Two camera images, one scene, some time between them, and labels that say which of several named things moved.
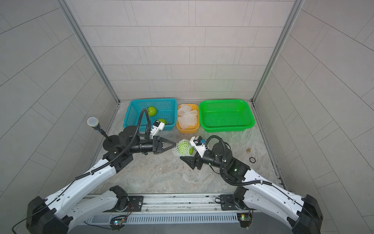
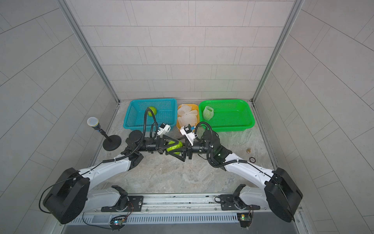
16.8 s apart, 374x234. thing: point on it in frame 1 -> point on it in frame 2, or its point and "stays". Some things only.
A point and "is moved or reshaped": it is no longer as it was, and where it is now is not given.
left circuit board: (118, 222) stays
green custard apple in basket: (152, 111) stays
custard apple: (162, 121) -> (179, 145)
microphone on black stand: (111, 142) stays
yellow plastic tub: (188, 118) stays
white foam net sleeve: (184, 148) is moved or reshaped
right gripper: (194, 160) -> (189, 150)
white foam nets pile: (187, 117) stays
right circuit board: (245, 219) stays
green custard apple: (185, 147) is moved or reshaped
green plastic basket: (225, 115) stays
